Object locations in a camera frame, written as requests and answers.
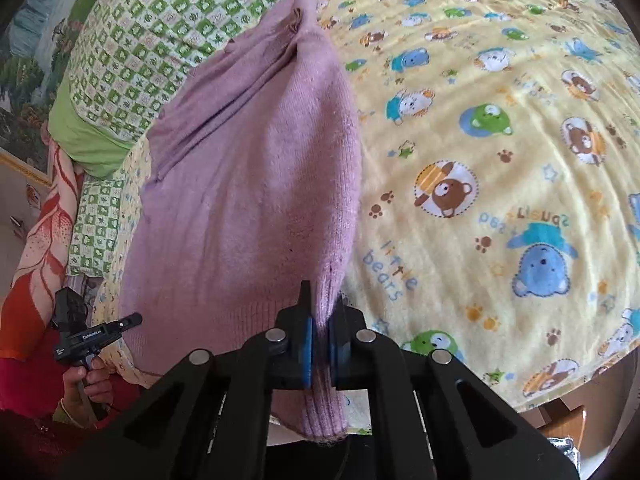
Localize yellow bear print blanket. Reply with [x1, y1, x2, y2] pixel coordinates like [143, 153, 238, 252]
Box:
[95, 0, 640, 436]

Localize landscape wall poster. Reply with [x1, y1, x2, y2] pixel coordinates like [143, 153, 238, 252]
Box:
[0, 0, 113, 188]

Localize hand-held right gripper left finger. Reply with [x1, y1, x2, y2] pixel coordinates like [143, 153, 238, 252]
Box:
[60, 280, 316, 480]

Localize pink knitted sweater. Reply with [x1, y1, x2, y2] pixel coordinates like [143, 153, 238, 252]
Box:
[118, 0, 364, 445]

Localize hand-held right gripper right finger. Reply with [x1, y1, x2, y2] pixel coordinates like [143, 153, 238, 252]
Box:
[327, 296, 583, 480]

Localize orange floral blanket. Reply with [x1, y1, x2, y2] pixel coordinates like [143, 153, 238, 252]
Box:
[0, 135, 86, 361]

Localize person's left hand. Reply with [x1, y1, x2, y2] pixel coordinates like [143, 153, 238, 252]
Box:
[59, 347, 115, 418]

